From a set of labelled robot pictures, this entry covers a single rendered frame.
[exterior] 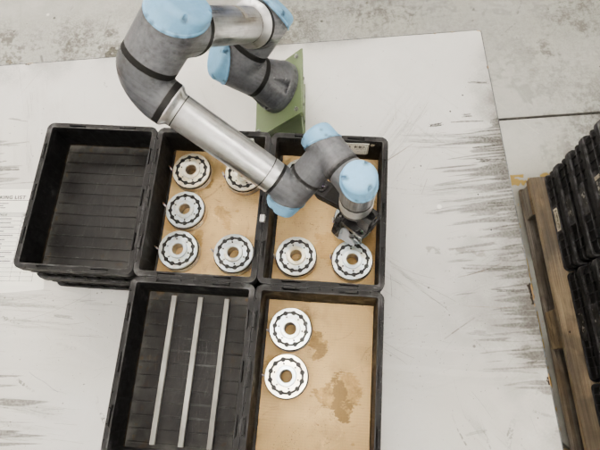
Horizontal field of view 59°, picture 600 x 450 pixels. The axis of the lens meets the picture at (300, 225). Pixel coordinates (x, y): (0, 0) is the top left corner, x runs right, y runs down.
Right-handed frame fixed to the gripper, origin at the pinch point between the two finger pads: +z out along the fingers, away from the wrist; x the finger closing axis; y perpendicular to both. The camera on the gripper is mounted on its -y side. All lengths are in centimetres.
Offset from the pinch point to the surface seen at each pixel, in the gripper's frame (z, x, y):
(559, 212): 65, 75, 46
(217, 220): 2.2, -19.9, -27.4
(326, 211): 2.2, 0.7, -7.0
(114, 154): 2, -25, -63
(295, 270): -0.8, -17.3, -2.0
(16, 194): 15, -52, -85
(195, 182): -0.6, -16.6, -38.3
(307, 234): 2.2, -7.4, -6.6
